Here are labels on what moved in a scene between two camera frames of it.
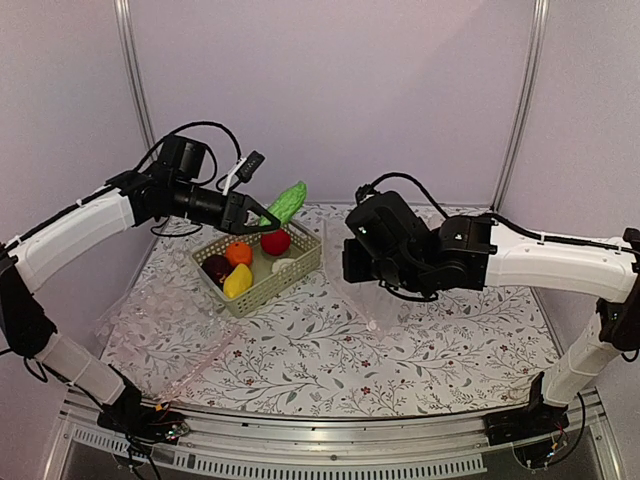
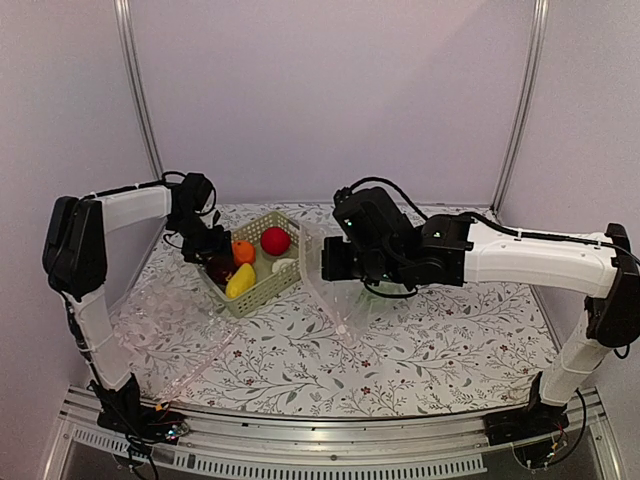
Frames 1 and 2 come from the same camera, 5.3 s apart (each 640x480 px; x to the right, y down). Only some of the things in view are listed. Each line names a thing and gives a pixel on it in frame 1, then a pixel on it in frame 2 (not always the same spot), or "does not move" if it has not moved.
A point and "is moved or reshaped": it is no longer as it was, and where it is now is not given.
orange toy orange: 239,253 does not move
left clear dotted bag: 162,334 does not move
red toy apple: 276,243 does not move
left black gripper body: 230,211 to 198,239
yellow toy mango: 238,281 does not move
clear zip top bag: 380,311 is moved or reshaped
